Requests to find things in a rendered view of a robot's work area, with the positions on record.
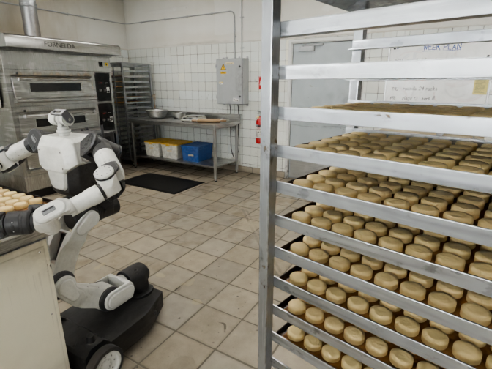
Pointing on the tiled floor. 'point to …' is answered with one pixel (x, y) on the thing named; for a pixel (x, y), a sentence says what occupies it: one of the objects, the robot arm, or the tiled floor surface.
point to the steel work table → (192, 127)
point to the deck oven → (51, 96)
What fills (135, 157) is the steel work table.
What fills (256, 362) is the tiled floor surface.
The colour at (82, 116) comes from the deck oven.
